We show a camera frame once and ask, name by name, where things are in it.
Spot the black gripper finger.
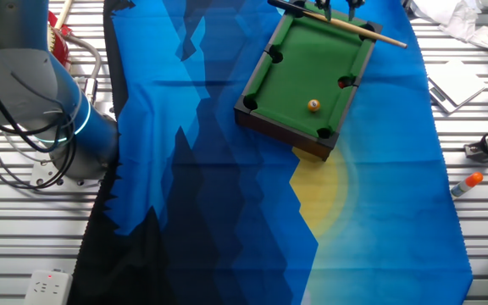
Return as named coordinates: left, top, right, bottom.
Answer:
left=314, top=0, right=333, bottom=22
left=345, top=0, right=366, bottom=22

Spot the wooden pool cue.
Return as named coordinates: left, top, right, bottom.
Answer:
left=267, top=0, right=408, bottom=50

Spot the mini green pool table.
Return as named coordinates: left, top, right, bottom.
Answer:
left=233, top=0, right=383, bottom=162

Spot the white crumpled paper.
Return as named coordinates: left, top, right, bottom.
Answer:
left=408, top=0, right=488, bottom=71

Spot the white scale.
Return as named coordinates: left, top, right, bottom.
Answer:
left=426, top=58, right=487, bottom=114

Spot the blue mountain print cloth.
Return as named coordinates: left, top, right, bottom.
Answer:
left=66, top=0, right=474, bottom=305

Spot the glue stick orange cap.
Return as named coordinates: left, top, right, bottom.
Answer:
left=450, top=171, right=485, bottom=200

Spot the wooden drumstick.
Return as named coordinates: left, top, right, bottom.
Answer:
left=53, top=0, right=75, bottom=31

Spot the white power strip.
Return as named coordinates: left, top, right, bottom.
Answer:
left=23, top=269, right=74, bottom=305

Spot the grey hose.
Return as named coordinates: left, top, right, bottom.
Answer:
left=59, top=31, right=103, bottom=105

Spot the black cable bundle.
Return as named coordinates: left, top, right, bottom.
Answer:
left=0, top=75, right=78, bottom=191

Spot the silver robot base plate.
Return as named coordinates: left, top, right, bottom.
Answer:
left=30, top=158, right=114, bottom=190

